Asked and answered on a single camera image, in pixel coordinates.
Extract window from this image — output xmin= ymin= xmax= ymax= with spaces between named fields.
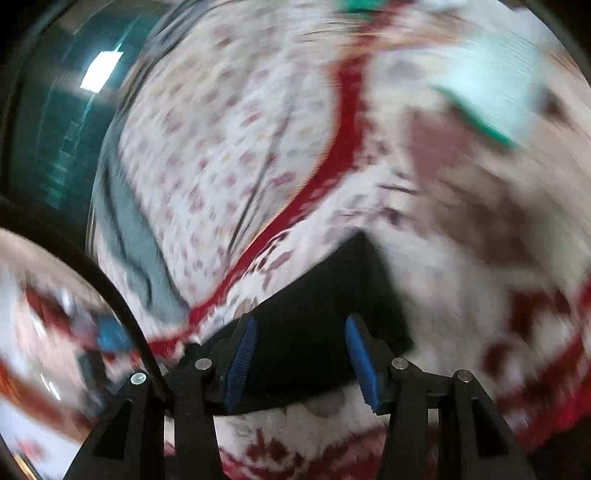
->
xmin=9 ymin=0 xmax=176 ymax=222

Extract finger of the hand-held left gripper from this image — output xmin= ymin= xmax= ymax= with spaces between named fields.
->
xmin=76 ymin=314 xmax=136 ymax=402

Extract black pants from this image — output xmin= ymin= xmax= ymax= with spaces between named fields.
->
xmin=198 ymin=231 xmax=414 ymax=414

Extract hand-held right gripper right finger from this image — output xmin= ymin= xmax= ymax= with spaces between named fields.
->
xmin=345 ymin=314 xmax=536 ymax=480

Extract white rose print quilt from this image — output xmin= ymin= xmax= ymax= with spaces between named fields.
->
xmin=92 ymin=0 xmax=370 ymax=315

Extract red white floral plush blanket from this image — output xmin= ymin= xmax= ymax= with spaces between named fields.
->
xmin=0 ymin=0 xmax=591 ymax=480

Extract white green cloth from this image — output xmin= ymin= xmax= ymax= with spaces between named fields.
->
xmin=427 ymin=39 xmax=555 ymax=148

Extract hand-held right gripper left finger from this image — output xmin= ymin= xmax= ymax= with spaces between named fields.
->
xmin=65 ymin=314 xmax=258 ymax=480

